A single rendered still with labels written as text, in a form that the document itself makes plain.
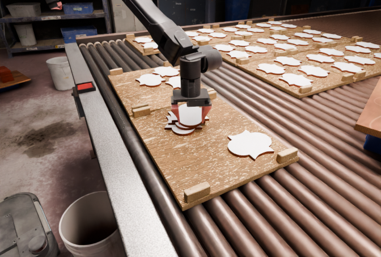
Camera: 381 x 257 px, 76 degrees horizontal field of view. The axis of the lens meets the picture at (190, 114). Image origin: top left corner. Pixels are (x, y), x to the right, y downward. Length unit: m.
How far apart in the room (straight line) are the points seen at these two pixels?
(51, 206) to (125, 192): 1.39
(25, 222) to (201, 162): 1.17
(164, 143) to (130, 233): 0.27
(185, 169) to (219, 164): 0.09
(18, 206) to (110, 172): 1.09
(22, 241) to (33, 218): 0.17
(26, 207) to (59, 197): 0.37
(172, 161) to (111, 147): 0.20
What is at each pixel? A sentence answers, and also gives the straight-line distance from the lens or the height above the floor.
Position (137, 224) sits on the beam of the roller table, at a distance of 0.56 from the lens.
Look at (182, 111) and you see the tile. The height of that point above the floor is 0.97.
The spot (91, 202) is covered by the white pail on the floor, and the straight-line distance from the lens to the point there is 1.46.
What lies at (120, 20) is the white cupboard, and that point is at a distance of 5.43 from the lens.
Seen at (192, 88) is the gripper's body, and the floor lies 1.09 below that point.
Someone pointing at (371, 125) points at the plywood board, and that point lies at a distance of 0.74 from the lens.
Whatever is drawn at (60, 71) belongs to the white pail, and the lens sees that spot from 3.50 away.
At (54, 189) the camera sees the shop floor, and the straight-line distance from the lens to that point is 2.09.
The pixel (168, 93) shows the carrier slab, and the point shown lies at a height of 0.94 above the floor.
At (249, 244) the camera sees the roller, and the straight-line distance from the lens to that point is 0.54.
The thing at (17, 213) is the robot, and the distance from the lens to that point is 1.69.
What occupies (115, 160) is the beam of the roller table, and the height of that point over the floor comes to 0.92.
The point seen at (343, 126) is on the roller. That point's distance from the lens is 0.96.
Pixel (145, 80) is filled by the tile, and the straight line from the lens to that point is 1.10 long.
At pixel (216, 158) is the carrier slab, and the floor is 0.94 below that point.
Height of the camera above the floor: 1.37
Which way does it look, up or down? 31 degrees down
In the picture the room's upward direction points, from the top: straight up
